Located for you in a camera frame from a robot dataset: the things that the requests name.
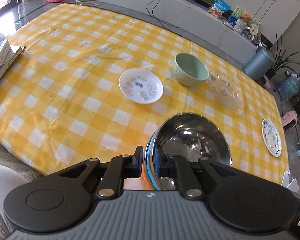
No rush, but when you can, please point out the white sticker-pattern small plate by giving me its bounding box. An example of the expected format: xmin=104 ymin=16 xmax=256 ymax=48
xmin=119 ymin=68 xmax=164 ymax=104

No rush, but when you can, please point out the clear glass cartoon plate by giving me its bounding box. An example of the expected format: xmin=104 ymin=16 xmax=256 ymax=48
xmin=206 ymin=70 xmax=243 ymax=109

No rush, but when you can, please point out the green ceramic bowl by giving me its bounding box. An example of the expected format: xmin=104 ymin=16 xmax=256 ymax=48
xmin=173 ymin=53 xmax=210 ymax=87

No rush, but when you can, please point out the white floral painted plate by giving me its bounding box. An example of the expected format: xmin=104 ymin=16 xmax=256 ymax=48
xmin=261 ymin=119 xmax=282 ymax=157

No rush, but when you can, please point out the orange steel bowl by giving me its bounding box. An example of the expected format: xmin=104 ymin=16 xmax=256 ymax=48
xmin=123 ymin=173 xmax=153 ymax=191

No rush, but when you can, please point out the yellow white checkered tablecloth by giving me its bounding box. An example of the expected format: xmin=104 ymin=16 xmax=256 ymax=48
xmin=0 ymin=4 xmax=288 ymax=183

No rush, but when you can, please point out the white grey phone stand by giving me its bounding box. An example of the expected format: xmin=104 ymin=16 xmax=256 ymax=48
xmin=281 ymin=170 xmax=299 ymax=193

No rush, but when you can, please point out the pink small heater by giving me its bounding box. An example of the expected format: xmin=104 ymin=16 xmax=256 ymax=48
xmin=281 ymin=111 xmax=298 ymax=131

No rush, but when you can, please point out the grey metal trash bin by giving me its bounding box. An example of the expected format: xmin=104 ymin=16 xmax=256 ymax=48
xmin=243 ymin=47 xmax=275 ymax=80

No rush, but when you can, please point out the blue water jug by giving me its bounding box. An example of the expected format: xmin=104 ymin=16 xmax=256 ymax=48
xmin=279 ymin=73 xmax=300 ymax=101

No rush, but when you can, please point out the green potted plant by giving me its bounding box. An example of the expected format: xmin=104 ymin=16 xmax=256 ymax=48
xmin=265 ymin=35 xmax=300 ymax=80

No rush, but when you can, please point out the teddy bear toy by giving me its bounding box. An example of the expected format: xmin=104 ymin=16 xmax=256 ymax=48
xmin=239 ymin=12 xmax=252 ymax=26

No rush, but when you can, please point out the blue snack bag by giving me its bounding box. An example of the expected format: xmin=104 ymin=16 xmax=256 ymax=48
xmin=208 ymin=0 xmax=230 ymax=18

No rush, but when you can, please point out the black power cable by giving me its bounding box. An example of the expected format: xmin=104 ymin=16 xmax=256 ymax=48
xmin=146 ymin=0 xmax=191 ymax=30

